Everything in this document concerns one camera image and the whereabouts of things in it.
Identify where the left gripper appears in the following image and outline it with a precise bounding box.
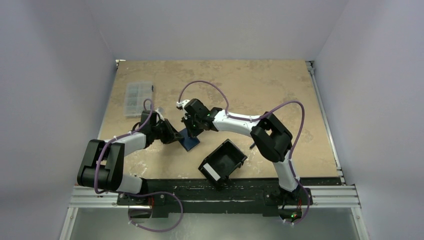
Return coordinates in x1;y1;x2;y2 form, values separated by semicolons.
151;118;183;145

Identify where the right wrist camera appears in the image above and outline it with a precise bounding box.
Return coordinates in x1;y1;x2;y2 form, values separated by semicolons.
176;99;190;110

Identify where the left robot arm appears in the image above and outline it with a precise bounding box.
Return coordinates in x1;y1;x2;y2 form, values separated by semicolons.
77;110;184;205

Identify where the black plastic tray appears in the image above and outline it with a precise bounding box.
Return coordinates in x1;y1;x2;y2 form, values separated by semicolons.
198;139;248;191

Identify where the clear plastic organizer box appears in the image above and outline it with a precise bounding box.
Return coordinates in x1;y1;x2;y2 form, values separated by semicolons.
123;81;154;117

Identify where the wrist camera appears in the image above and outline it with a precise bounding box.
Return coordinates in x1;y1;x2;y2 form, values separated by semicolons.
154;107;165;121
176;99;190;110

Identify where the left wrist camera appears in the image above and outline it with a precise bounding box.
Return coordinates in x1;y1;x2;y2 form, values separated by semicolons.
154;107;165;121

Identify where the white card in tray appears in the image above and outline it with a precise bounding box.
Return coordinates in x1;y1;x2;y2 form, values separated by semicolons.
203;163;221;182

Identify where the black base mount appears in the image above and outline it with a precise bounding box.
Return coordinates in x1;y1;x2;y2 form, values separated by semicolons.
116;177;313;218

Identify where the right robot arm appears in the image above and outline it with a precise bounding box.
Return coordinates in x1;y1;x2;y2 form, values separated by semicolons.
176;98;309;204

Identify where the blue card holder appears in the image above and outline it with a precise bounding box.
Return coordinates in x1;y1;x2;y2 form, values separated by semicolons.
178;128;200;152

